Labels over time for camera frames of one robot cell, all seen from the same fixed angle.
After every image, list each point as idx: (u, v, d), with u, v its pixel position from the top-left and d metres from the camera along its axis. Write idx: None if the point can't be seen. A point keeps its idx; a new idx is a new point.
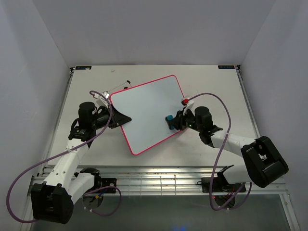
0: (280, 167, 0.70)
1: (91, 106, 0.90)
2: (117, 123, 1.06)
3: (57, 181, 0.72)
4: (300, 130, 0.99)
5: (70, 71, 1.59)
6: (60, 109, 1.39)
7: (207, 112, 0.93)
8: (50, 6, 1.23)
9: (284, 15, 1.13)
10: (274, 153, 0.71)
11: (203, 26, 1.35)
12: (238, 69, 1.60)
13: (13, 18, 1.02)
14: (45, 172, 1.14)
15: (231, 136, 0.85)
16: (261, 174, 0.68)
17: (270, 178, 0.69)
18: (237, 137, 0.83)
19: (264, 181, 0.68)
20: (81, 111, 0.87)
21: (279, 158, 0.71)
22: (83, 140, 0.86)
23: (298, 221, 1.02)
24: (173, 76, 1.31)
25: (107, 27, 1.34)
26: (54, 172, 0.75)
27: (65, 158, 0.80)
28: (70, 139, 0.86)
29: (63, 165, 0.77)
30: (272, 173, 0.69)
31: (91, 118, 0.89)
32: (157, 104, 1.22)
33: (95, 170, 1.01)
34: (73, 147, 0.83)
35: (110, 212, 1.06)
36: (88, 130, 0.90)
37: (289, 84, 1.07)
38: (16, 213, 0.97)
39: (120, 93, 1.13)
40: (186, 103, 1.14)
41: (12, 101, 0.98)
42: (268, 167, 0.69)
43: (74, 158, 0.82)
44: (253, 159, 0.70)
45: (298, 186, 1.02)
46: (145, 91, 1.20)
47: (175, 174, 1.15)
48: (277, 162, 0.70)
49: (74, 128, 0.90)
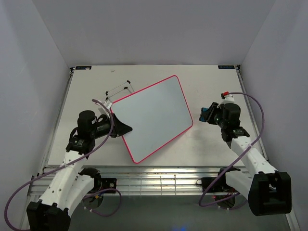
0: (281, 207, 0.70)
1: (91, 115, 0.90)
2: (117, 134, 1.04)
3: (52, 200, 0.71)
4: (300, 131, 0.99)
5: (70, 71, 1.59)
6: (60, 109, 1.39)
7: (237, 108, 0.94)
8: (49, 6, 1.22)
9: (285, 14, 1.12)
10: (285, 194, 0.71)
11: (202, 25, 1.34)
12: (238, 69, 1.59)
13: (12, 18, 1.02)
14: (45, 172, 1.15)
15: (253, 152, 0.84)
16: (259, 205, 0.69)
17: (266, 212, 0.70)
18: (259, 158, 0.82)
19: (259, 211, 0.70)
20: (79, 121, 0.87)
21: (287, 200, 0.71)
22: (81, 152, 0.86)
23: (298, 222, 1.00)
24: (174, 76, 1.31)
25: (107, 26, 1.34)
26: (50, 189, 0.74)
27: (61, 173, 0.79)
28: (69, 151, 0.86)
29: (59, 181, 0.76)
30: (269, 209, 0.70)
31: (89, 128, 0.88)
32: (163, 105, 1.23)
33: (95, 172, 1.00)
34: (70, 163, 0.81)
35: (111, 212, 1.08)
36: (86, 141, 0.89)
37: (289, 83, 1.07)
38: (15, 219, 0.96)
39: (131, 97, 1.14)
40: (225, 95, 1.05)
41: (12, 101, 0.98)
42: (270, 202, 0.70)
43: (71, 173, 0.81)
44: (263, 190, 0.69)
45: (297, 187, 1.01)
46: (156, 93, 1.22)
47: (175, 174, 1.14)
48: (282, 202, 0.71)
49: (73, 138, 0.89)
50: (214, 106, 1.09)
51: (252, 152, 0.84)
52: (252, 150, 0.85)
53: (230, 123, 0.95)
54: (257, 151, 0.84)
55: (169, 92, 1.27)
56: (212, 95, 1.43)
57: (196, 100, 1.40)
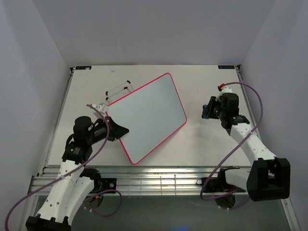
0: (280, 192, 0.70)
1: (87, 121, 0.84)
2: (115, 138, 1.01)
3: (50, 215, 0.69)
4: (300, 131, 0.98)
5: (70, 71, 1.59)
6: (60, 109, 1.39)
7: (235, 95, 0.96)
8: (50, 6, 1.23)
9: (284, 15, 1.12)
10: (284, 180, 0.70)
11: (202, 25, 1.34)
12: (238, 69, 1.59)
13: (13, 18, 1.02)
14: (45, 172, 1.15)
15: (252, 138, 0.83)
16: (258, 192, 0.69)
17: (265, 198, 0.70)
18: (258, 144, 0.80)
19: (258, 198, 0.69)
20: (75, 128, 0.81)
21: (286, 186, 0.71)
22: (78, 162, 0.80)
23: (298, 222, 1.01)
24: (167, 73, 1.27)
25: (107, 26, 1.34)
26: (47, 203, 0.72)
27: (58, 185, 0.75)
28: (65, 161, 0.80)
29: (57, 194, 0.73)
30: (268, 195, 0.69)
31: (86, 134, 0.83)
32: (158, 105, 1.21)
33: (95, 171, 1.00)
34: (66, 173, 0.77)
35: (110, 212, 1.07)
36: (83, 148, 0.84)
37: (289, 83, 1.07)
38: (15, 219, 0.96)
39: (127, 97, 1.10)
40: (221, 87, 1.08)
41: (12, 101, 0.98)
42: (269, 188, 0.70)
43: (69, 184, 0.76)
44: (262, 176, 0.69)
45: (297, 187, 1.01)
46: (151, 93, 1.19)
47: (175, 174, 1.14)
48: (281, 187, 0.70)
49: (69, 146, 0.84)
50: (212, 99, 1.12)
51: (251, 138, 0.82)
52: (252, 136, 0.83)
53: (229, 109, 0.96)
54: (258, 138, 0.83)
55: (164, 92, 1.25)
56: (211, 95, 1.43)
57: (196, 100, 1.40)
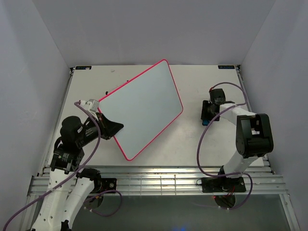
0: (265, 143, 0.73)
1: (76, 122, 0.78)
2: (109, 136, 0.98)
3: (45, 229, 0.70)
4: (300, 131, 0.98)
5: (70, 71, 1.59)
6: (60, 109, 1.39)
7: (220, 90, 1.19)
8: (49, 6, 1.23)
9: (284, 15, 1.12)
10: (266, 130, 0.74)
11: (202, 25, 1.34)
12: (238, 69, 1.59)
13: (13, 18, 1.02)
14: (45, 172, 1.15)
15: (236, 107, 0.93)
16: (244, 141, 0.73)
17: (252, 148, 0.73)
18: (241, 109, 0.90)
19: (245, 147, 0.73)
20: (63, 132, 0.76)
21: (269, 135, 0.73)
22: (67, 171, 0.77)
23: (298, 222, 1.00)
24: (164, 59, 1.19)
25: (107, 26, 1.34)
26: (41, 217, 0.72)
27: (50, 197, 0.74)
28: (53, 171, 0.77)
29: (49, 207, 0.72)
30: (255, 145, 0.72)
31: (75, 138, 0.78)
32: (159, 96, 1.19)
33: (95, 171, 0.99)
34: (57, 185, 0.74)
35: (111, 212, 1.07)
36: (73, 152, 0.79)
37: (289, 83, 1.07)
38: (15, 219, 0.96)
39: (128, 87, 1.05)
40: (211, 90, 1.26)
41: (12, 101, 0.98)
42: (254, 139, 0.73)
43: (62, 195, 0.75)
44: (244, 126, 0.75)
45: (297, 187, 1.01)
46: (152, 83, 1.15)
47: (175, 174, 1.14)
48: (265, 138, 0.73)
49: (57, 151, 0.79)
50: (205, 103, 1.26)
51: (237, 107, 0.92)
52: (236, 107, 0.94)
53: (217, 98, 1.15)
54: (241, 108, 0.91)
55: (165, 85, 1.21)
56: None
57: (197, 100, 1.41)
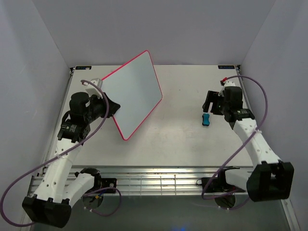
0: (280, 194, 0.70)
1: (84, 96, 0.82)
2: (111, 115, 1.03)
3: (48, 195, 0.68)
4: (301, 130, 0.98)
5: (70, 71, 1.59)
6: (60, 109, 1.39)
7: (238, 88, 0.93)
8: (49, 6, 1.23)
9: (285, 14, 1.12)
10: (287, 183, 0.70)
11: (202, 25, 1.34)
12: (238, 69, 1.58)
13: (13, 18, 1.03)
14: (45, 172, 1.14)
15: (257, 137, 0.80)
16: (260, 192, 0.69)
17: (265, 198, 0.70)
18: (263, 144, 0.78)
19: (258, 198, 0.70)
20: (72, 103, 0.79)
21: (287, 186, 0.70)
22: (74, 140, 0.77)
23: (298, 221, 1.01)
24: (145, 51, 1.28)
25: (107, 26, 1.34)
26: (44, 183, 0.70)
27: (55, 165, 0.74)
28: (60, 139, 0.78)
29: (53, 174, 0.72)
30: (270, 196, 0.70)
31: (83, 110, 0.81)
32: (144, 84, 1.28)
33: (96, 170, 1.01)
34: (63, 152, 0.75)
35: (110, 212, 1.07)
36: (80, 125, 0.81)
37: (289, 82, 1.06)
38: (15, 219, 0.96)
39: (126, 68, 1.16)
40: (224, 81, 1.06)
41: (12, 101, 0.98)
42: (271, 190, 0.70)
43: (66, 164, 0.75)
44: (264, 179, 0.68)
45: (298, 186, 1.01)
46: (141, 69, 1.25)
47: (175, 174, 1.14)
48: (282, 190, 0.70)
49: (65, 124, 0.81)
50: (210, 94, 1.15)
51: (258, 135, 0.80)
52: (257, 134, 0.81)
53: (232, 102, 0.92)
54: (262, 135, 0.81)
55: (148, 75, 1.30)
56: None
57: (196, 100, 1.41)
